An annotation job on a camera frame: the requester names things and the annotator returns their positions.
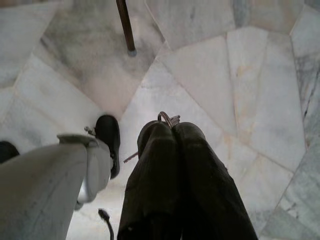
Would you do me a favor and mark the black right robot foot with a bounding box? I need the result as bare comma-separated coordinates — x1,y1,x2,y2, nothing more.
95,114,121,180

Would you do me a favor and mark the black left robot foot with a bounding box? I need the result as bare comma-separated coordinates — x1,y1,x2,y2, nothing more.
0,141,20,165

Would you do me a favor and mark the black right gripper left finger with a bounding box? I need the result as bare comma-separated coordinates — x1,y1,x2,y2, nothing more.
117,122,185,240

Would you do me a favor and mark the brown wooden chair leg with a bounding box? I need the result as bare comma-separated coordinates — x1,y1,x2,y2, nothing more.
115,0,138,56

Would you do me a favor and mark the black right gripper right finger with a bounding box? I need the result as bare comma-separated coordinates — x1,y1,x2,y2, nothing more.
174,121,259,240

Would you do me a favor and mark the black robot foot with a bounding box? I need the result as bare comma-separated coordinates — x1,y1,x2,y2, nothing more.
95,114,121,180
0,141,20,165

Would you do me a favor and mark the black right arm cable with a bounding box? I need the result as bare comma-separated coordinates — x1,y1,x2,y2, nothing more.
98,208,115,240

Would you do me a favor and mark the silver right robot leg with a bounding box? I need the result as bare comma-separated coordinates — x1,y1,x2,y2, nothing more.
0,126,112,240

